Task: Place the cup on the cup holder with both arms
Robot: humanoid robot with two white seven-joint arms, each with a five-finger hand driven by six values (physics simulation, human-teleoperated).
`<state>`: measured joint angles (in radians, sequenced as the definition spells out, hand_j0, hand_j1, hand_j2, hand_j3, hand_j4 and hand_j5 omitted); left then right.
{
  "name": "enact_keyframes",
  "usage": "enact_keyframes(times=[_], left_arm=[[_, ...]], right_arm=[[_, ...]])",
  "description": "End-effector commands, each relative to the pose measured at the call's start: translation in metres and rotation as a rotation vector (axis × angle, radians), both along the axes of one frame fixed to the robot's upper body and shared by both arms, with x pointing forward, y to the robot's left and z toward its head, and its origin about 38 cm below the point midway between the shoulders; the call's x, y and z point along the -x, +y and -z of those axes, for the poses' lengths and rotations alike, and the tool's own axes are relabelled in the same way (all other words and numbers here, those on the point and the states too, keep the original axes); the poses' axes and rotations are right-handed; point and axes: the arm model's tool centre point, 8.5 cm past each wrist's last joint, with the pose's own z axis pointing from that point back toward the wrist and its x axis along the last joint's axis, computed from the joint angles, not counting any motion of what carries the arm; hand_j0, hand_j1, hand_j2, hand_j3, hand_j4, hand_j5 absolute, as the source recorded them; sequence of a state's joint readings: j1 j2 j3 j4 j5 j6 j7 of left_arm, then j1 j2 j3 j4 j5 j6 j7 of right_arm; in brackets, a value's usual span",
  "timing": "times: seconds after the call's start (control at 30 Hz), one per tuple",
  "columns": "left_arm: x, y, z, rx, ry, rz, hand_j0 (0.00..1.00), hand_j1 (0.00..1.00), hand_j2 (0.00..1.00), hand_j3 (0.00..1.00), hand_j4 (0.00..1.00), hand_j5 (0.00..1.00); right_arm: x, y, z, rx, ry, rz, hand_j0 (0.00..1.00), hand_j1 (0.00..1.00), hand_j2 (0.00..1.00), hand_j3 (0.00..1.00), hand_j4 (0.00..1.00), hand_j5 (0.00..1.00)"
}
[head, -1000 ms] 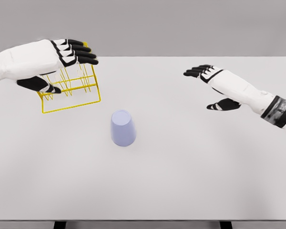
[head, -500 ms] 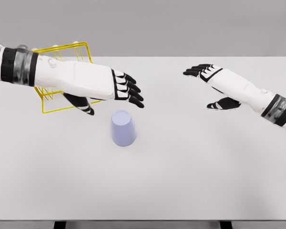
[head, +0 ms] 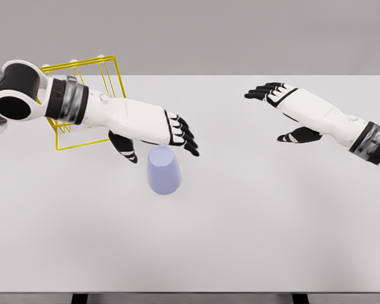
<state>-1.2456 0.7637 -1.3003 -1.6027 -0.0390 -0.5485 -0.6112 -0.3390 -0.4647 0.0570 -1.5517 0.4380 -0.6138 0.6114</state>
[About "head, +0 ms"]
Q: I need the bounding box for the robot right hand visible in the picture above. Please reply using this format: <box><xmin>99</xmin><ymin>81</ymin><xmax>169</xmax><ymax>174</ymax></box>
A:
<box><xmin>244</xmin><ymin>82</ymin><xmax>322</xmax><ymax>144</ymax></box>

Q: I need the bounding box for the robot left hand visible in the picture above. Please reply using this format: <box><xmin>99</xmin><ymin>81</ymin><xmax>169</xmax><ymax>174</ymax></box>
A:
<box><xmin>108</xmin><ymin>103</ymin><xmax>200</xmax><ymax>165</ymax></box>

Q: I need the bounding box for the light purple cup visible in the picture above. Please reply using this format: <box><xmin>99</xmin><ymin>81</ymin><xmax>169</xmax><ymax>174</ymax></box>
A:
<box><xmin>146</xmin><ymin>145</ymin><xmax>182</xmax><ymax>195</ymax></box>

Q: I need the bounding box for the yellow wire cup holder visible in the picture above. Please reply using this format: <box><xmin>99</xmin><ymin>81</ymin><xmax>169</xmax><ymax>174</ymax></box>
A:
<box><xmin>39</xmin><ymin>54</ymin><xmax>128</xmax><ymax>151</ymax></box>

